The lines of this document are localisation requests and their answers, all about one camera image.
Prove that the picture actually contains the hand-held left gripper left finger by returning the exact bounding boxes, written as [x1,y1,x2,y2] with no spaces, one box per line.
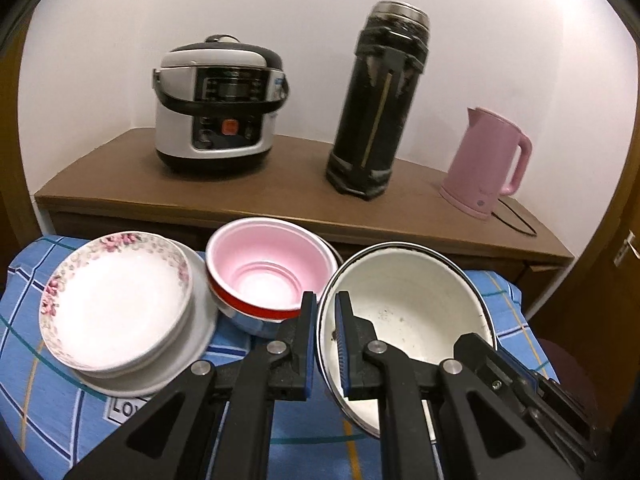
[62,291,318,480]

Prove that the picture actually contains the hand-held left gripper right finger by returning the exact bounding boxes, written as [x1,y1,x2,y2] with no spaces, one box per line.
[335,291,588,480]

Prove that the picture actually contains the blue checked cloth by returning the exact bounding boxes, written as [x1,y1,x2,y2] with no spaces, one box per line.
[0,234,551,480]

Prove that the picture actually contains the pink electric kettle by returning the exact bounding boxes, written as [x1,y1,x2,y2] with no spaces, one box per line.
[440,106,533,221]

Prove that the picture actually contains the plain white oval plate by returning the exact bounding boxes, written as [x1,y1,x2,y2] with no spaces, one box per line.
[75,242,221,397]

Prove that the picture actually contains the dark maroon stool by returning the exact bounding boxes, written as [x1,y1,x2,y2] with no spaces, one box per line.
[540,339,597,413]

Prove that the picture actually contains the stainless steel bowl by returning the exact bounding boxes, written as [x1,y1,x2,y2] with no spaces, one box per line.
[210,237,346,339]

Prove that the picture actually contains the white enamel bowl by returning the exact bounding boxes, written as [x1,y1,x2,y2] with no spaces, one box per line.
[316,242,497,438]

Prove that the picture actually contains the metal door handle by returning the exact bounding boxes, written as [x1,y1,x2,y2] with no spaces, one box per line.
[614,230,638,266]

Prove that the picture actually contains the brown wooden cabinet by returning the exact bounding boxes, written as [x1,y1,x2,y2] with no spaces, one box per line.
[35,127,575,281]

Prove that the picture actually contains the pink floral rimmed plate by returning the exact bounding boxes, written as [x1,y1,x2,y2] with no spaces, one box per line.
[39,231,193,373]

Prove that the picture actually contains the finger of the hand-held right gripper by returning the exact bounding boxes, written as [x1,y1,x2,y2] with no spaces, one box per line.
[452,332,542,411]

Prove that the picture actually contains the red and pink plastic bowl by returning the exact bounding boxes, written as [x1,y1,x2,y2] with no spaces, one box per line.
[205,217,338,323]

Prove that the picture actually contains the wooden door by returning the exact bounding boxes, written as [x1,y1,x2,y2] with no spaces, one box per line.
[520,135,640,411]

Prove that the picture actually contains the black kettle cable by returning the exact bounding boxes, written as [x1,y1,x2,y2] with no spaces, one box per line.
[492,197,538,237]

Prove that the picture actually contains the black thermos flask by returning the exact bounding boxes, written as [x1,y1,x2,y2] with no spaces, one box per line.
[326,1,432,202]

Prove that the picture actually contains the silver and black rice cooker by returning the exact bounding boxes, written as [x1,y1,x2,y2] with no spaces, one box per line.
[152,35,291,173]

